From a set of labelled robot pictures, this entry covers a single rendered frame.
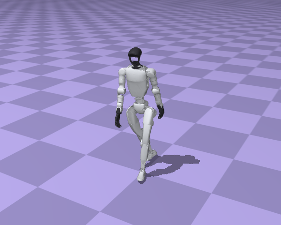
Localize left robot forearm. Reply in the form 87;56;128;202
154;88;163;108

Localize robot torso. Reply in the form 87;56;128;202
125;64;149;114

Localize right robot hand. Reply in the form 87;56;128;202
115;108;122;128

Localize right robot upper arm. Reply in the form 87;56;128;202
118;67;126;94

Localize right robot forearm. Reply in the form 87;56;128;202
116;94;124;113

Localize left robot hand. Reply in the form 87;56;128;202
157;105;164;119

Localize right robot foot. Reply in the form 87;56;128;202
147;150;157;161

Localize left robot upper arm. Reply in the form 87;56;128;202
146;68;159;95

